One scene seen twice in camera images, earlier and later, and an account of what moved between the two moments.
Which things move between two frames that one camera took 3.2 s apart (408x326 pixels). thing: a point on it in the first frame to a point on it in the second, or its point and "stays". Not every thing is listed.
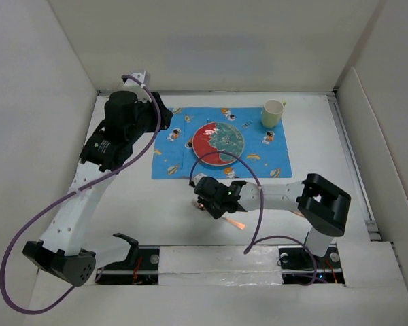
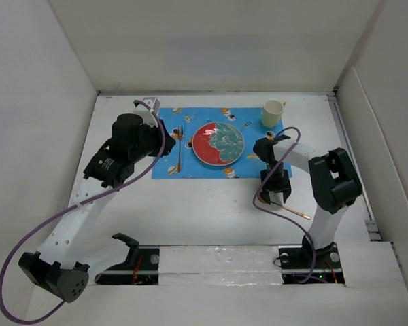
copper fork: (241, 226) to (179, 136)
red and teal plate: (215, 136) stays
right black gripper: (216, 214) to (283, 187)
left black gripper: (151, 106) to (155, 130)
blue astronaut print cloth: (265, 153) stays
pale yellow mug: (271, 113) stays
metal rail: (223, 271) stays
